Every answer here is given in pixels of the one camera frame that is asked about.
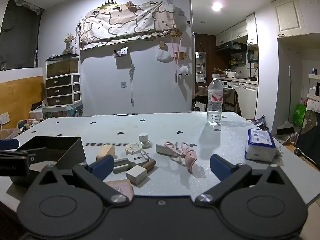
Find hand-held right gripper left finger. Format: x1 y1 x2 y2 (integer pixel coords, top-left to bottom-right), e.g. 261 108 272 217
30 154 135 207

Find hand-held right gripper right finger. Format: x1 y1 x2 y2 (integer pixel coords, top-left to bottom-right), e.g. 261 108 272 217
194 154 293 207

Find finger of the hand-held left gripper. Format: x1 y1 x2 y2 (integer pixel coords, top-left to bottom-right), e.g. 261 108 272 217
15 147 51 167
0 139 20 151

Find light wooden block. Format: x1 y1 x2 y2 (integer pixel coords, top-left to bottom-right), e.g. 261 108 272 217
96 145 116 161

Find brown case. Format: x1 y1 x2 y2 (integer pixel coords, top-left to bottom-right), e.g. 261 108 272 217
104 179 135 201

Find white cube block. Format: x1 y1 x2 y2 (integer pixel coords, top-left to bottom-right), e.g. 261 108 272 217
126 165 148 186

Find round white tape measure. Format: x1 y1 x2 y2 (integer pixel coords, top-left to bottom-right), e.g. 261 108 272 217
125 142 143 156

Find black storage box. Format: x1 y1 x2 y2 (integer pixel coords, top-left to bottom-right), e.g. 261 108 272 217
9 136 87 188

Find grey watch link tool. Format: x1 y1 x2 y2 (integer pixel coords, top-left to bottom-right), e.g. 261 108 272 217
138 133 153 148

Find clear plastic bin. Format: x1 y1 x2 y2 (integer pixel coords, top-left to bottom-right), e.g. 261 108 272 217
0 128 20 140

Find pile of plush toys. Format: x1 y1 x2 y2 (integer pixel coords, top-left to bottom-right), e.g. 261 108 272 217
16 117 41 131

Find pink scissors cover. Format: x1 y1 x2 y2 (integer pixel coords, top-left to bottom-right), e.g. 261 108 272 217
184 150 198 174

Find blue white tissue pack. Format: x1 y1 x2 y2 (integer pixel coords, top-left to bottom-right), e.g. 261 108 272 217
244 128 277 162

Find pink scissors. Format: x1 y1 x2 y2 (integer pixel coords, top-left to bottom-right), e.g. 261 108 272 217
164 141 190 158

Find teal patterned cabinet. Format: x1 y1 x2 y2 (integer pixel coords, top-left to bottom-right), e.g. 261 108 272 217
42 102 83 118

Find clear water bottle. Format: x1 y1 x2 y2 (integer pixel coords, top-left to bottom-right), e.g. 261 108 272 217
207 73 223 126

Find chair with draped cloth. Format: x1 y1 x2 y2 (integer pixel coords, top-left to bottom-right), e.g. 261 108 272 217
192 85 241 113

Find white drawer unit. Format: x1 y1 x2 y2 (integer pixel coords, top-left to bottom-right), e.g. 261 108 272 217
45 74 82 106

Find glass fish tank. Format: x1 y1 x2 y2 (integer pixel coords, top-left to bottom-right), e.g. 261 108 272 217
46 53 79 78

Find green bag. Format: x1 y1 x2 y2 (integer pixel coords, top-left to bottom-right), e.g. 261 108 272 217
292 102 307 123

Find dried flowers in vase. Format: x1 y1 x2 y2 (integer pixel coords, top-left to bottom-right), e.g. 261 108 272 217
63 33 76 54

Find white plastic bag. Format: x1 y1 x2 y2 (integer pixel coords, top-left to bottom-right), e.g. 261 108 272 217
157 48 173 63

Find printed cartoon cloth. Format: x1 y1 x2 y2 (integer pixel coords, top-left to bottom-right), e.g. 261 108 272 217
78 1 177 51

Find gold crown decoration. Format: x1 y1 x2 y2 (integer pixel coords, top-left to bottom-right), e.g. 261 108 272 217
97 0 126 9

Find hanging wall mirror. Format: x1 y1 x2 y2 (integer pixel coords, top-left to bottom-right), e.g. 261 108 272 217
195 51 207 83

